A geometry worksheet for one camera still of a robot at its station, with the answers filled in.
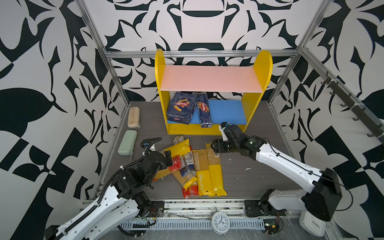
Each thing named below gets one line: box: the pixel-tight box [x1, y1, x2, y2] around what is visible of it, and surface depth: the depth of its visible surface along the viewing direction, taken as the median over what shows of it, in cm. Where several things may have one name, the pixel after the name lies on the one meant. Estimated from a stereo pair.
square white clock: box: [299, 210, 326, 237], surface depth 69 cm
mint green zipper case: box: [117, 129, 138, 156], surface depth 97 cm
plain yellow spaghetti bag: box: [205, 143, 227, 197], surface depth 85 cm
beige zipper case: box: [127, 106, 140, 129], surface depth 108 cm
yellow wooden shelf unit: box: [154, 49, 273, 136], surface depth 89 cm
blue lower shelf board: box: [196, 93, 213, 128], surface depth 93 cm
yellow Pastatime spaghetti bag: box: [192, 149, 215, 196], surface depth 85 cm
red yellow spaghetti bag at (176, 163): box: [168, 154, 181, 172], surface depth 83 cm
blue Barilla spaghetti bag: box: [196, 92, 213, 128], surface depth 93 cm
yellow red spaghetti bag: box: [182, 176, 199, 199], surface depth 79 cm
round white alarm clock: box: [211, 211, 231, 237], surface depth 69 cm
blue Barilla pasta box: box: [166, 91, 197, 125], surface depth 91 cm
